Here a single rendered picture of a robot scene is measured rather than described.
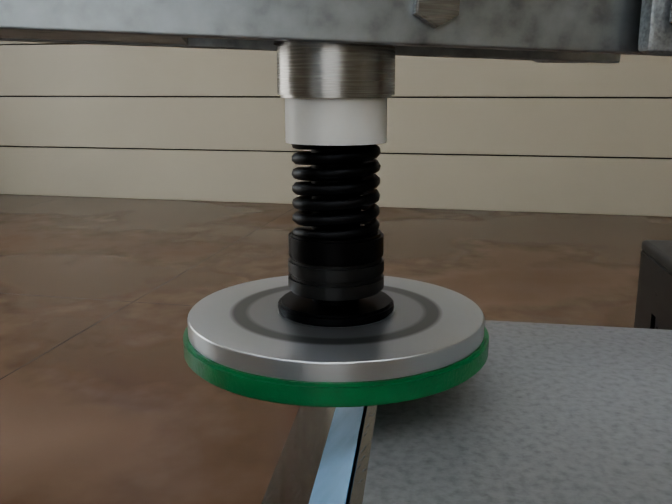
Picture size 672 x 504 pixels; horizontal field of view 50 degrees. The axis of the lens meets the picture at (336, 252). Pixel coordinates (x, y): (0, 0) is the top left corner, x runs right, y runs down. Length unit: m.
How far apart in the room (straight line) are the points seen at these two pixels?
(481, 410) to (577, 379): 0.10
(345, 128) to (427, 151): 6.12
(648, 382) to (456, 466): 0.20
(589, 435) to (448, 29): 0.27
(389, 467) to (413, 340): 0.08
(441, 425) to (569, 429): 0.08
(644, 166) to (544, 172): 0.82
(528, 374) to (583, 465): 0.14
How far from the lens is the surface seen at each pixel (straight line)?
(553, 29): 0.48
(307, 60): 0.47
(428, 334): 0.48
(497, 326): 0.69
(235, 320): 0.51
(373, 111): 0.48
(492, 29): 0.47
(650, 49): 0.49
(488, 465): 0.45
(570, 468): 0.45
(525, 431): 0.49
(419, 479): 0.43
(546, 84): 6.55
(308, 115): 0.47
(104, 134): 7.55
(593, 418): 0.52
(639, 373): 0.61
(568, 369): 0.60
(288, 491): 0.53
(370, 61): 0.47
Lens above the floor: 1.05
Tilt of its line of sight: 13 degrees down
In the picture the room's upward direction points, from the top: straight up
